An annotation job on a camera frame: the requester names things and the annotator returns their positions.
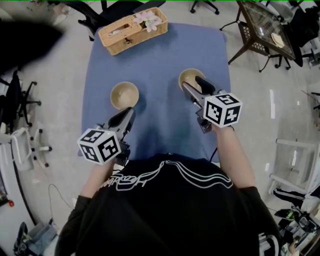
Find wicker tissue box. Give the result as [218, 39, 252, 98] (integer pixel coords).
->
[97, 6, 169, 56]

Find white tissue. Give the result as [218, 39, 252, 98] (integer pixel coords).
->
[108, 23, 131, 37]

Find blue tablecloth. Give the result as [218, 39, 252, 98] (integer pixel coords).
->
[77, 22, 231, 162]

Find person's right forearm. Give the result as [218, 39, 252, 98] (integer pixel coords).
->
[214, 126, 256, 190]

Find white office chair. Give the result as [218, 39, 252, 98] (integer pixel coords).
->
[9, 126, 54, 172]

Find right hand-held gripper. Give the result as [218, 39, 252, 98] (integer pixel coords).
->
[181, 75, 244, 135]

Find black printed t-shirt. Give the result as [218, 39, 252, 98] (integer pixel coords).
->
[56, 152, 283, 256]

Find pink artificial flowers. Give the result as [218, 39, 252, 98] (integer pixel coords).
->
[132, 9, 162, 33]

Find blue denim cloth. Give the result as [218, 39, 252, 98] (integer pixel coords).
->
[14, 221, 60, 256]

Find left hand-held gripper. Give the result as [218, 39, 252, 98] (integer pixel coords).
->
[76, 106, 137, 166]

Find black office chair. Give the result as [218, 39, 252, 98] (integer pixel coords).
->
[77, 0, 167, 42]
[0, 70, 43, 132]
[189, 0, 221, 15]
[259, 6, 316, 73]

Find beige plate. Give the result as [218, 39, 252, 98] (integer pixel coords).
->
[271, 32, 286, 49]

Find beige bowl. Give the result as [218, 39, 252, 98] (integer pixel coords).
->
[110, 81, 140, 110]
[178, 68, 207, 93]

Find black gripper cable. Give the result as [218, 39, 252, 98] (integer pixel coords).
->
[209, 146, 219, 163]

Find person's left forearm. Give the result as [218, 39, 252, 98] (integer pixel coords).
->
[79, 159, 115, 201]

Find brown glass-top side table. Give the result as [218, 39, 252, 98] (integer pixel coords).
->
[219, 0, 298, 74]

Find white metal table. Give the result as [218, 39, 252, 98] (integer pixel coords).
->
[268, 138, 320, 196]

